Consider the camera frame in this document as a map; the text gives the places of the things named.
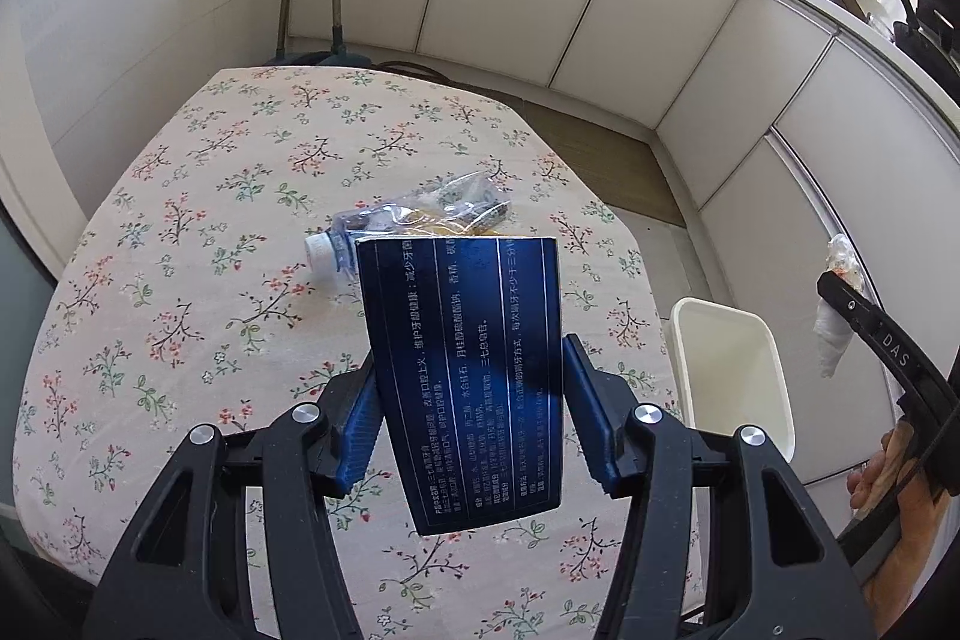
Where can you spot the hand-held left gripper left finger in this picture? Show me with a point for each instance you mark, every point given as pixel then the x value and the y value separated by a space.
pixel 358 437

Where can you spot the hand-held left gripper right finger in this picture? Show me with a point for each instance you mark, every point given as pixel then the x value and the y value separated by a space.
pixel 592 422

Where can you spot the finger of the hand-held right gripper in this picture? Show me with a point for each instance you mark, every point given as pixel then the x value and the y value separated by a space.
pixel 892 347

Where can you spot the white plastic wrapper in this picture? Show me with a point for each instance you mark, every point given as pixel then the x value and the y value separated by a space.
pixel 836 325

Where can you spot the dark blue carton box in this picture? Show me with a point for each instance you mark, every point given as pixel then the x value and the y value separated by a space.
pixel 465 385

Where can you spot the white plastic bin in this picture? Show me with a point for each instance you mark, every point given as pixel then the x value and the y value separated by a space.
pixel 720 347

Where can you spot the person's right forearm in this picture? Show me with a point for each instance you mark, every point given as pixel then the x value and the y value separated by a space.
pixel 919 565

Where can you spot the person's right hand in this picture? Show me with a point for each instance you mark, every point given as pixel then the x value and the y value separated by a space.
pixel 881 475

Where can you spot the white lower drawer front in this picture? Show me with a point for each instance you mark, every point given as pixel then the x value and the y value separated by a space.
pixel 780 235

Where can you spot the white drawer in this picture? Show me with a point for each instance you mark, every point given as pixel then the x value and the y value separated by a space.
pixel 780 235
pixel 862 123

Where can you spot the crushed clear plastic bottle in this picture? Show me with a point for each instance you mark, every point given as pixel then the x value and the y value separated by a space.
pixel 341 246

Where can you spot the white upper drawer front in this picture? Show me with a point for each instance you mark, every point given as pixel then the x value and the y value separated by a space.
pixel 862 123

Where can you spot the large brown floor mat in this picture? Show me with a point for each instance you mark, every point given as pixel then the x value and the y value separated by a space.
pixel 600 168

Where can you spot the floral tablecloth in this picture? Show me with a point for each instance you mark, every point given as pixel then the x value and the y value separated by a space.
pixel 187 197

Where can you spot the black pan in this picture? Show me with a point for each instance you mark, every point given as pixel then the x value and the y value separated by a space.
pixel 926 29

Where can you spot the teal mop head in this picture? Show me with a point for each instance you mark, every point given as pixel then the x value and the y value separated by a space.
pixel 330 57

